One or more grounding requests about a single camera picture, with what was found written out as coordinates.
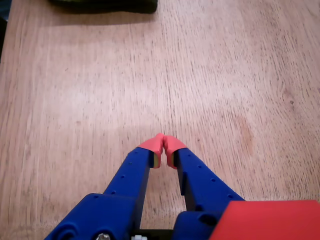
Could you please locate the red camera mount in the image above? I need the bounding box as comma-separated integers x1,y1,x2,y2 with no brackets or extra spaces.
208,199,320,240

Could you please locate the green waffle cloth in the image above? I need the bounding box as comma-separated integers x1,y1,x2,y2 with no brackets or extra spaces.
48,0,158,15

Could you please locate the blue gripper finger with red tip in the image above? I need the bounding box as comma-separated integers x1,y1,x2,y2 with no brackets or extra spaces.
43,133,165,240
163,135,246,213

